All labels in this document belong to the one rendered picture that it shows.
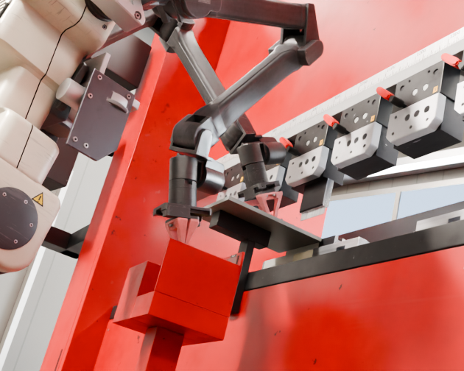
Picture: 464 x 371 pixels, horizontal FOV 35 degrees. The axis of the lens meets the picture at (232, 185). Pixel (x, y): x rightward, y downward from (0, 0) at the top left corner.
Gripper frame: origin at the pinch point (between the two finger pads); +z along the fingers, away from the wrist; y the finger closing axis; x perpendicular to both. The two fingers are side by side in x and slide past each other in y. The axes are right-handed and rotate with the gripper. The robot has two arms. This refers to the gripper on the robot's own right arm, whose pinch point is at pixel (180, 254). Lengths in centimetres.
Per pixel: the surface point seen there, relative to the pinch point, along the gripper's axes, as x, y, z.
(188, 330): -2.5, 1.0, 15.0
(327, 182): 14, 46, -26
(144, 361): 4.1, -5.1, 20.5
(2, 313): 318, 26, -23
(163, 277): -4.6, -5.3, 5.8
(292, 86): 38, 51, -63
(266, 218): 10.4, 25.7, -12.9
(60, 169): 114, 3, -51
